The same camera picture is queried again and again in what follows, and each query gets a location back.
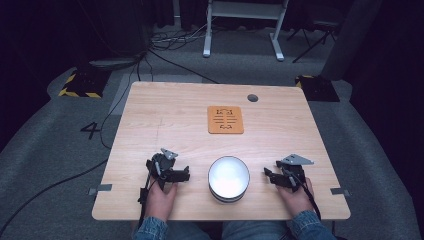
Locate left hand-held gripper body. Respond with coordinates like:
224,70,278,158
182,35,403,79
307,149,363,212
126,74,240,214
145,147,179,192

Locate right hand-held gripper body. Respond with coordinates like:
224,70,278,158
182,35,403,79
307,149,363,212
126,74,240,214
275,153,315,193

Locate person's right hand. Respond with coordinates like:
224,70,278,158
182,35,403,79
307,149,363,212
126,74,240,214
275,177,316,218

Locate person's left hand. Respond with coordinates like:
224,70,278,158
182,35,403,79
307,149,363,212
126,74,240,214
145,177,179,222

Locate white bowl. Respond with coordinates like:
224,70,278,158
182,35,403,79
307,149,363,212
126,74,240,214
207,155,251,205

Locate grey tape strip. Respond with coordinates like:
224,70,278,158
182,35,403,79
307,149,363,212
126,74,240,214
329,187,352,197
87,183,114,197

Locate orange square mat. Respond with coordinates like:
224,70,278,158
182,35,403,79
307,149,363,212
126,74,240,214
206,105,245,136

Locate person's legs in jeans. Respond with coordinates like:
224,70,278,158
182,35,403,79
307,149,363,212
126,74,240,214
131,219,301,240

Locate black tripod stand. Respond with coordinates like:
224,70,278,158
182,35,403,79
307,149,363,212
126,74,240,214
285,19,338,64

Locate grey curtain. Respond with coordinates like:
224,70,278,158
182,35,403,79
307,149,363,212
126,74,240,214
320,0,384,82

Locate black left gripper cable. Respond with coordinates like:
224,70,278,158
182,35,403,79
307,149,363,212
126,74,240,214
137,159,161,231

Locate yellow black striped base plate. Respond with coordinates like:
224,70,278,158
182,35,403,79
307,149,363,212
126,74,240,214
294,74,341,103
57,67,112,100

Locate long black floor cable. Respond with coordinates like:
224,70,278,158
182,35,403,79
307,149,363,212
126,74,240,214
0,49,148,234

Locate bundle of floor cables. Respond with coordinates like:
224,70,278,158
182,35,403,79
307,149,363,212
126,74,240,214
146,19,221,85

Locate white metal desk frame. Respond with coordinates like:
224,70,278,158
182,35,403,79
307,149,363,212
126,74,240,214
202,0,290,62

